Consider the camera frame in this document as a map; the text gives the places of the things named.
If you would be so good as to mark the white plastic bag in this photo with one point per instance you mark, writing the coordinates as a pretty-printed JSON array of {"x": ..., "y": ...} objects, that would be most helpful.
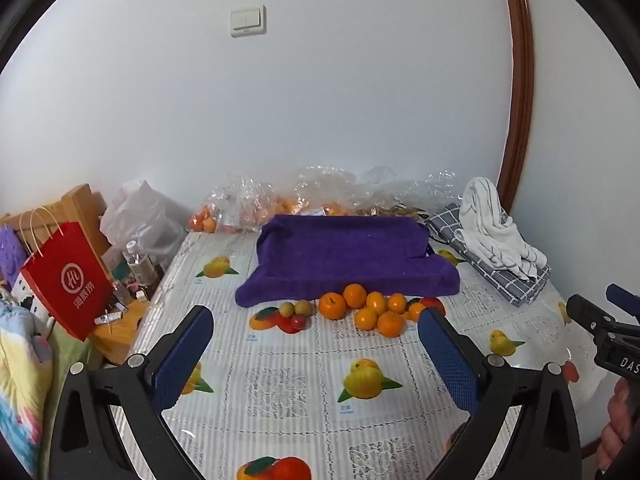
[{"x": 142, "y": 220}]

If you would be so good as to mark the brown wooden door frame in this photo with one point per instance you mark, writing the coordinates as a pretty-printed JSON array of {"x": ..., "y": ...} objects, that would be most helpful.
[{"x": 520, "y": 85}]

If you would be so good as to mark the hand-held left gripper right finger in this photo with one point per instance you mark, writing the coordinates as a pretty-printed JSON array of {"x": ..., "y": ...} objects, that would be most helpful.
[{"x": 447, "y": 355}]

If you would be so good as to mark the purple towel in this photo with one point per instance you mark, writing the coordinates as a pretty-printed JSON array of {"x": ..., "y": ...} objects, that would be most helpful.
[{"x": 345, "y": 255}]

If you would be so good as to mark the person's right hand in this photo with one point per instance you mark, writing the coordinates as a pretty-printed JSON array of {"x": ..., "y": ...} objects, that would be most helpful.
[{"x": 617, "y": 425}]

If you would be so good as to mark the white striped towel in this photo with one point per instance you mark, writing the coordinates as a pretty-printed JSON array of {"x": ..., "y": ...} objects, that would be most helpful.
[{"x": 495, "y": 230}]

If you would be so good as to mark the purple fluffy cloth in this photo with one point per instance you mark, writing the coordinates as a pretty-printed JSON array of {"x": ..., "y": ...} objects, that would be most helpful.
[{"x": 10, "y": 255}]

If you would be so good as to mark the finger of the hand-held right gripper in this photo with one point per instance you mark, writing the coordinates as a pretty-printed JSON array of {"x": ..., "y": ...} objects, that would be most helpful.
[
  {"x": 625, "y": 297},
  {"x": 587, "y": 311}
]

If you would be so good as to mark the clear plastic bottle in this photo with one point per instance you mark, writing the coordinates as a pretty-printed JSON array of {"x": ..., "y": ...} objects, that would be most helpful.
[{"x": 137, "y": 262}]

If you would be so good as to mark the brown longan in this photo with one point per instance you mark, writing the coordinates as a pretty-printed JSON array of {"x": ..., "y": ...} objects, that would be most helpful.
[
  {"x": 302, "y": 307},
  {"x": 286, "y": 309}
]

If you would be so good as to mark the fruit-print tablecloth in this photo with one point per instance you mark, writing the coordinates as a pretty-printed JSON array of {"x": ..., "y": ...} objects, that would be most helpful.
[{"x": 280, "y": 385}]

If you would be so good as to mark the wooden bedside table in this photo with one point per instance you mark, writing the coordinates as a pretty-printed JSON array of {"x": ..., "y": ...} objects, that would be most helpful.
[{"x": 120, "y": 330}]

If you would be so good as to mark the grey checked cloth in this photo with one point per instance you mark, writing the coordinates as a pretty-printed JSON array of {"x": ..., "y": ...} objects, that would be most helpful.
[{"x": 490, "y": 270}]

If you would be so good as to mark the clear bag of orange fruit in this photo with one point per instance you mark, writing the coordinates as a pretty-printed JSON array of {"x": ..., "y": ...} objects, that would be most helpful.
[{"x": 320, "y": 195}]

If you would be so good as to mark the colourful printed blanket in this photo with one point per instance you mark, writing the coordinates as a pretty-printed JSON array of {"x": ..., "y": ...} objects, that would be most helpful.
[{"x": 20, "y": 380}]

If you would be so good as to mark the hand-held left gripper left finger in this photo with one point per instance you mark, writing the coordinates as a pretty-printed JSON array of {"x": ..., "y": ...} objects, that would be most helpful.
[{"x": 182, "y": 355}]

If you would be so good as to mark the red paper bag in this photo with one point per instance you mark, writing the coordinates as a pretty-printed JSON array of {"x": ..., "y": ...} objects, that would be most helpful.
[{"x": 67, "y": 280}]

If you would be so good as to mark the crumpled clear plastic bag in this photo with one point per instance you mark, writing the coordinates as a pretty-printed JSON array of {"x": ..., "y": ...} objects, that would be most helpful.
[{"x": 400, "y": 195}]

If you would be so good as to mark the wooden headboard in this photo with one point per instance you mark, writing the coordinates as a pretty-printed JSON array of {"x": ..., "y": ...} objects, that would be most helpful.
[{"x": 75, "y": 210}]

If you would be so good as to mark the clear bag of small oranges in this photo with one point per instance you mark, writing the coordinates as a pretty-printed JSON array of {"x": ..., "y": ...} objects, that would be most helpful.
[{"x": 235, "y": 205}]

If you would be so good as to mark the orange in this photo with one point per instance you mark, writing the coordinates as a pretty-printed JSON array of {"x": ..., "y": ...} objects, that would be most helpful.
[
  {"x": 332, "y": 306},
  {"x": 354, "y": 295},
  {"x": 376, "y": 302},
  {"x": 366, "y": 318},
  {"x": 390, "y": 323},
  {"x": 414, "y": 311},
  {"x": 396, "y": 303}
]

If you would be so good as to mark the small red fruit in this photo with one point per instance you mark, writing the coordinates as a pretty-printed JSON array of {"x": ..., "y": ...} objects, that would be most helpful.
[{"x": 299, "y": 322}]

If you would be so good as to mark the white wall switch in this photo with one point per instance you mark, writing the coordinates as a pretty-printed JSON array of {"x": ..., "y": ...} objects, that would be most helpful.
[{"x": 247, "y": 20}]

